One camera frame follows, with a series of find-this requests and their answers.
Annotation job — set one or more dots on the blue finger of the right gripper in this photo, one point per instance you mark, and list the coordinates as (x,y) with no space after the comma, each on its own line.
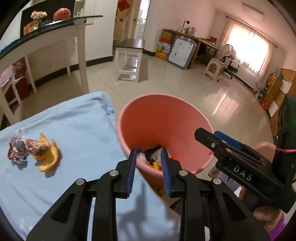
(234,143)
(205,141)

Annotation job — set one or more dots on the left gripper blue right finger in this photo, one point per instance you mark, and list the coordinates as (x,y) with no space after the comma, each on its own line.
(165,161)

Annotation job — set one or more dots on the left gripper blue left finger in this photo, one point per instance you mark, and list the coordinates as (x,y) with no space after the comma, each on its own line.
(131,165)

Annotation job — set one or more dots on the clear bubble wrap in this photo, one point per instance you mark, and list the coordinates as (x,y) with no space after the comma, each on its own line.
(156,156)

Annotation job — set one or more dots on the white foam fruit net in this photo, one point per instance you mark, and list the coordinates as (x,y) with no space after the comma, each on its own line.
(142,158)

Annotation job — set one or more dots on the black foam fruit net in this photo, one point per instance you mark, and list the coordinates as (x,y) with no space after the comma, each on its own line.
(150,151)

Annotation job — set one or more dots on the pink plastic trash bucket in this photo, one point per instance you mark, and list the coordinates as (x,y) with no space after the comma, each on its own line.
(159,119)

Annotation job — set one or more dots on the person's right hand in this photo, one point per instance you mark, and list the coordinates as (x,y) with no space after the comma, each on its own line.
(272,218)

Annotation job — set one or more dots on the light blue bed sheet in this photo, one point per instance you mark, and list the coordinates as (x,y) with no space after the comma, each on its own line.
(84,129)

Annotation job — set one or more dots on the white plastic stool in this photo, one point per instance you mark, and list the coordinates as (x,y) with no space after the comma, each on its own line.
(214,70)

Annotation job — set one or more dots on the wooden cabinet right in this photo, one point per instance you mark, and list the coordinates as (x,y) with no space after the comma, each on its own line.
(273,85)

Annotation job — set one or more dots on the black office chair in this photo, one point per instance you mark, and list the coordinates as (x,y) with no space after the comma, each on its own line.
(226,55)

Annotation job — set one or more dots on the orange peel piece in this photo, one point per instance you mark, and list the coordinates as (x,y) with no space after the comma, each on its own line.
(50,156)

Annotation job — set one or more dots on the wooden side desk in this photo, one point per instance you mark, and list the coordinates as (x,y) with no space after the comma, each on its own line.
(199,41)

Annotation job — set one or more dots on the window curtain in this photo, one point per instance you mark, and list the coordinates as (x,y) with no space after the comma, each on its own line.
(253,50)

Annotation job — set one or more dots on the kids drawing board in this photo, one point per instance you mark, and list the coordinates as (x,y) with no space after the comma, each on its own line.
(181,51)

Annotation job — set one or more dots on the colourful fruit carton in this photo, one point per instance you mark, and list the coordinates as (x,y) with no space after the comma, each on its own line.
(163,49)

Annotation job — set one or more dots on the white dark-top stool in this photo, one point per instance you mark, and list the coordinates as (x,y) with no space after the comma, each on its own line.
(132,49)

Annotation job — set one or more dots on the crumpled dark red wrapper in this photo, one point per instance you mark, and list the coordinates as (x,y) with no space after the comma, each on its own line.
(20,149)

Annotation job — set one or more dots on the pomelo fruit on table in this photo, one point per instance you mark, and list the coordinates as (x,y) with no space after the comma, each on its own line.
(62,14)

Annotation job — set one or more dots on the red box on table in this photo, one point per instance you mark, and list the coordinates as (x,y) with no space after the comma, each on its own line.
(31,27)

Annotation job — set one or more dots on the pink flower bouquet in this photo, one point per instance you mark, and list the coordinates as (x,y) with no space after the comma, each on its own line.
(38,15)

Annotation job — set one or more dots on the black monitor screen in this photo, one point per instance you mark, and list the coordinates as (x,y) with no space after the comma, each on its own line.
(50,7)

